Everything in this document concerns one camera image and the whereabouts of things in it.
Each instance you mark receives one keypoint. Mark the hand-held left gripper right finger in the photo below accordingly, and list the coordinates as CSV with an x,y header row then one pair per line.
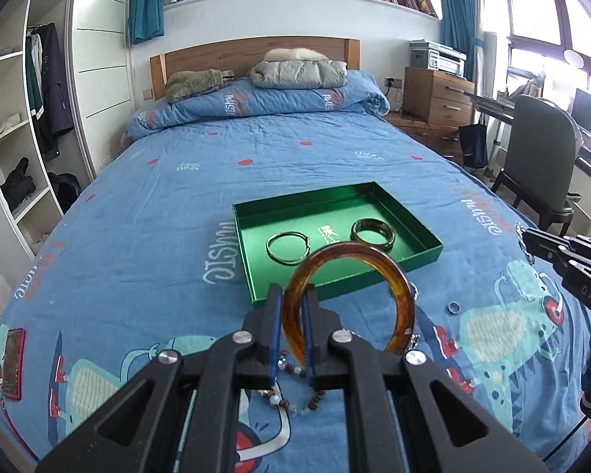
x,y
306,340

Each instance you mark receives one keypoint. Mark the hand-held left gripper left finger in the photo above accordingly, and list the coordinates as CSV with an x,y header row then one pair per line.
x,y
275,335

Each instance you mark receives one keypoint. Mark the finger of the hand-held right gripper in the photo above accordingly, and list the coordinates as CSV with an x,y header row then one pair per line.
x,y
541,241

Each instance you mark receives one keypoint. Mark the large amber bangle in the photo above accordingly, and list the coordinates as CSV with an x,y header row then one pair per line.
x,y
347,252

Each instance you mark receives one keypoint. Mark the green tray box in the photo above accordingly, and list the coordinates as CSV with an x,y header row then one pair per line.
x,y
300,219

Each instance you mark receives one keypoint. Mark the thin gold metal bangle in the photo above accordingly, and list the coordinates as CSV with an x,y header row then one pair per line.
x,y
286,261

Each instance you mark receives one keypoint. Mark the grey chair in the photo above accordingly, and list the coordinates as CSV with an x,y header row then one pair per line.
x,y
537,148

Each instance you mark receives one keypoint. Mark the dark wide bangle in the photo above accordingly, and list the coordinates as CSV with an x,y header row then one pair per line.
x,y
374,245

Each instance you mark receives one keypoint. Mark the black bag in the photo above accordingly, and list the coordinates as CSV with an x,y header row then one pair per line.
x,y
473,145

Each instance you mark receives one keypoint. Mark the blue printed bedsheet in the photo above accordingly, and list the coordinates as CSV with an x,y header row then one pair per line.
x,y
177,256

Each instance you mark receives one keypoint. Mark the computer monitor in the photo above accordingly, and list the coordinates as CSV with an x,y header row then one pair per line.
x,y
585,108

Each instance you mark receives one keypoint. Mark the low wooden nightstand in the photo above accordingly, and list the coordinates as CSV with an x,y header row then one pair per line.
x,y
423,130

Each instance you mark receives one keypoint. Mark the wooden drawer cabinet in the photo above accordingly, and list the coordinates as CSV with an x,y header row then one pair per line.
x,y
443,98

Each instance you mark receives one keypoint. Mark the white desk lamp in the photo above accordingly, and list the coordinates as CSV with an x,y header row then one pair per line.
x,y
574,57

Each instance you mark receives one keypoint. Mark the white printer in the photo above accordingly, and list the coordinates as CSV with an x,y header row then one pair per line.
x,y
438,59

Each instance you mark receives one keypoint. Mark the folded blue quilt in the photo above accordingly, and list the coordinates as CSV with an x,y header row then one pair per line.
x,y
276,103

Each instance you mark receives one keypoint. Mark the teal curtain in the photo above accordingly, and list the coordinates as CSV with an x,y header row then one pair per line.
x,y
145,5
455,10

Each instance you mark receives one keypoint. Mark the black backpack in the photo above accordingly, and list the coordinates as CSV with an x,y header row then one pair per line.
x,y
66,189

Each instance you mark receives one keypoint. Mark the grey down jacket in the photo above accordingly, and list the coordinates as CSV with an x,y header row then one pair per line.
x,y
295,75

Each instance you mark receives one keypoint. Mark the grey plush garment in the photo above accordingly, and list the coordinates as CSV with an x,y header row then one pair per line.
x,y
192,86

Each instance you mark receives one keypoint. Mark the red phone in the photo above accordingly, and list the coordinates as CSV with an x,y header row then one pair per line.
x,y
12,362

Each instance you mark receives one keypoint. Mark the white fur collar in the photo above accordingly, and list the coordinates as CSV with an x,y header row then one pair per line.
x,y
295,53

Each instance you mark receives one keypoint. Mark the wooden headboard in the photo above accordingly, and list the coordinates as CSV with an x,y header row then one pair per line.
x,y
207,56

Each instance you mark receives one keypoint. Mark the black folded clothes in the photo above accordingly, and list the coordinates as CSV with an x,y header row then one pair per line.
x,y
17,185

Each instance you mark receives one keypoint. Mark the white wardrobe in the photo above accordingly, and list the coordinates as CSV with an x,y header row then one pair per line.
x,y
103,83

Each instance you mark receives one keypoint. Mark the hanging dark clothes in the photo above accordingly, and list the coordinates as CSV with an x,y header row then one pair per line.
x,y
54,83

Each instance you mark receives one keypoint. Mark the white folded clothes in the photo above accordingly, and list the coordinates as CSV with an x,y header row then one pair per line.
x,y
2,125

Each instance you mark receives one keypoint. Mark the wall power socket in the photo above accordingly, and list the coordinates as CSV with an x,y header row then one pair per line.
x,y
393,82

